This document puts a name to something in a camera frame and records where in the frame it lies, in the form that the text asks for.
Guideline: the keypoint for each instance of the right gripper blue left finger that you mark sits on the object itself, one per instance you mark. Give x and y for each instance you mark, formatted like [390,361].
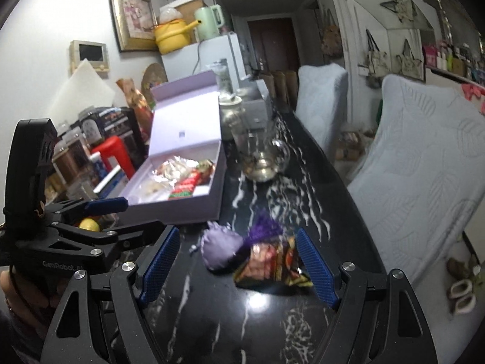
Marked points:
[155,264]

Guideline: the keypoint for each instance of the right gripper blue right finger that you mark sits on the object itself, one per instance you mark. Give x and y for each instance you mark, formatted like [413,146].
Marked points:
[318,270]

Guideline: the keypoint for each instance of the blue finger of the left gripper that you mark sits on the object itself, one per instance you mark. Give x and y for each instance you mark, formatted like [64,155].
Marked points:
[106,206]

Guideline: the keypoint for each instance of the brown cereal snack bag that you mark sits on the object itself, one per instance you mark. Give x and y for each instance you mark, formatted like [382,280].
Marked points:
[273,263]

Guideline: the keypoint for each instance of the purple sachet with tassel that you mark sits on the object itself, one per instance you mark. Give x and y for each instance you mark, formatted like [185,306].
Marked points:
[222,247]

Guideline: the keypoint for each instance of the red snack packet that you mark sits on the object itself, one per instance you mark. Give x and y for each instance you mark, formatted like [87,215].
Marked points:
[185,187]

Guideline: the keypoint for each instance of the green white snack packet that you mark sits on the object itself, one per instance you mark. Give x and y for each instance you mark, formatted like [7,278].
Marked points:
[205,170]

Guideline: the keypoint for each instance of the blue white carton box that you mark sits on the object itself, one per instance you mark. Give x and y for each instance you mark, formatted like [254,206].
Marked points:
[112,185]

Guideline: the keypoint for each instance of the yellow lemon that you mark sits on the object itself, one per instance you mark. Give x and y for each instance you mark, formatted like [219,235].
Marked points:
[89,225]

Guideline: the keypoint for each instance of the white tea bag pouch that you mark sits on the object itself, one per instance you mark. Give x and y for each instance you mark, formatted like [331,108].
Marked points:
[150,187]

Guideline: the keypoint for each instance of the red plastic container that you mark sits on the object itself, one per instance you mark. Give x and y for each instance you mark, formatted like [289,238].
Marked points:
[114,152]

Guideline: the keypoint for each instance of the brown powder jar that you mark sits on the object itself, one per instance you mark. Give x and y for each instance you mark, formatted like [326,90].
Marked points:
[70,160]

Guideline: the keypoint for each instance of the lavender gift box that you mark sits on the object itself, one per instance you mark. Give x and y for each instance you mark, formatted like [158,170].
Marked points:
[186,124]

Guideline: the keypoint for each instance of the black printed box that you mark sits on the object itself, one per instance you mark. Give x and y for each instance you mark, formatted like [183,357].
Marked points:
[121,122]

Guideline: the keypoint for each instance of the brown paper snack bag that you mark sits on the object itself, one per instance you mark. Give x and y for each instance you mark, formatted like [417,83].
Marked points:
[137,102]

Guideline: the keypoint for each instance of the white foam sheet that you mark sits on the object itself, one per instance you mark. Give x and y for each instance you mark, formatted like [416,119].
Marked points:
[84,89]

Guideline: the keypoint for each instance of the glass mug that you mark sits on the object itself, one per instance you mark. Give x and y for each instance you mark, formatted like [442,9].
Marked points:
[263,155]

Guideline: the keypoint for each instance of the near light blue chair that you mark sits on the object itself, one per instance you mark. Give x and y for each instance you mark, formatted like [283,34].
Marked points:
[423,176]

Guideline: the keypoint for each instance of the light blue chair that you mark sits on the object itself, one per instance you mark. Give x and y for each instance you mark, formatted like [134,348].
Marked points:
[322,97]
[423,176]

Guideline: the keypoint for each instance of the white mini fridge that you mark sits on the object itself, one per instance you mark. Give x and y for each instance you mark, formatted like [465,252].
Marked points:
[196,58]

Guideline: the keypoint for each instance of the yellow pot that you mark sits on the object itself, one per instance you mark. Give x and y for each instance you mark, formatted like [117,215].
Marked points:
[174,35]

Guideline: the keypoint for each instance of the framed picture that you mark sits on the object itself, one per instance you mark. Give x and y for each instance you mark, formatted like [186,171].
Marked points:
[134,22]

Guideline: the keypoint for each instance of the far light blue chair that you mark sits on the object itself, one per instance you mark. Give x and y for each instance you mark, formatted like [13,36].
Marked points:
[322,97]

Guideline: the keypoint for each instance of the green electric kettle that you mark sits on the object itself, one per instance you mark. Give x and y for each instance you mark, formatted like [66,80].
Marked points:
[211,20]

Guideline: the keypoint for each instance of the wall intercom panel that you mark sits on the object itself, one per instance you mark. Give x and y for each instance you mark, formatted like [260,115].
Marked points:
[94,53]

